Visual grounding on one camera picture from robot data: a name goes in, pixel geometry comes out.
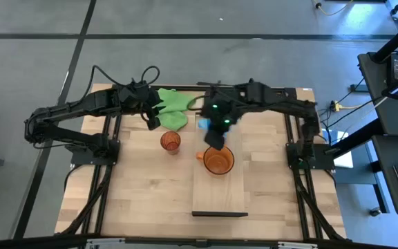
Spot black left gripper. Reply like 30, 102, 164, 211
118, 81, 162, 131

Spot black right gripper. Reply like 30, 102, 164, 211
200, 88, 244, 151

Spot blue plastic mug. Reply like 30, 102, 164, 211
198, 118, 234, 135

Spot orange translucent mug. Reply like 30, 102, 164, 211
196, 145, 236, 176

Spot wooden shelf board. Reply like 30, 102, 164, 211
191, 112, 249, 218

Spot green cloth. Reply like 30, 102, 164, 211
154, 88, 198, 132

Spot red translucent plastic cup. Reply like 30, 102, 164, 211
160, 130, 182, 156

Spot black bar with silver brackets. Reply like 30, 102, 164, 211
0, 234, 398, 249

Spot black desk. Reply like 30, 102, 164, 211
357, 50, 398, 136

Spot black diagonal pole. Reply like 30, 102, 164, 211
371, 13, 398, 64

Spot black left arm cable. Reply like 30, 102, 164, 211
59, 64, 161, 111

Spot black aluminium table frame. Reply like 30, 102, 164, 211
59, 77, 348, 243

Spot black floor cable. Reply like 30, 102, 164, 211
318, 77, 376, 131

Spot yellow cable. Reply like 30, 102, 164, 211
312, 0, 356, 17

